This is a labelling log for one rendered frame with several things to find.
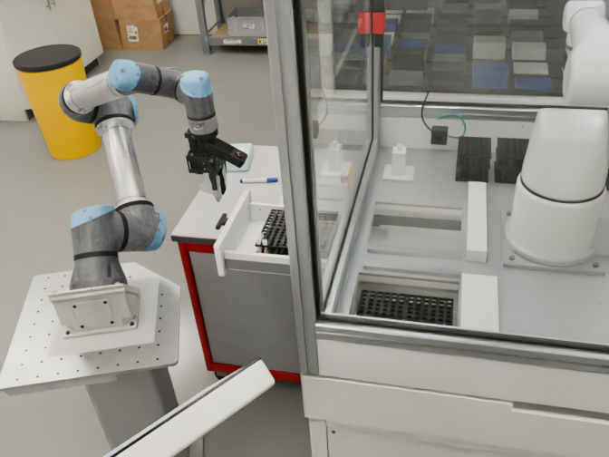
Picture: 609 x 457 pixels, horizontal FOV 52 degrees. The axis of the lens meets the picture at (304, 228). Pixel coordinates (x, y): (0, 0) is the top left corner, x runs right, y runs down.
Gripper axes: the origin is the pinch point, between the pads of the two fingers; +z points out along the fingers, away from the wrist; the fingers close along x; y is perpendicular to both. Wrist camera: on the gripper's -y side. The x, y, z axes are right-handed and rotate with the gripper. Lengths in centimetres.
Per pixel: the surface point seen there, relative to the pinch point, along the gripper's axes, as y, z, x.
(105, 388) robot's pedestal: 29, 43, 38
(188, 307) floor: 50, 100, -53
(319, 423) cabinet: -38, 23, 54
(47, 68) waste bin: 174, 35, -174
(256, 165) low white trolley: 9, 24, -57
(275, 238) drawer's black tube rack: -15.9, 10.3, 4.9
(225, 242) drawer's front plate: -2.8, 9.1, 10.2
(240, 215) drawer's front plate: -2.9, 9.6, -3.7
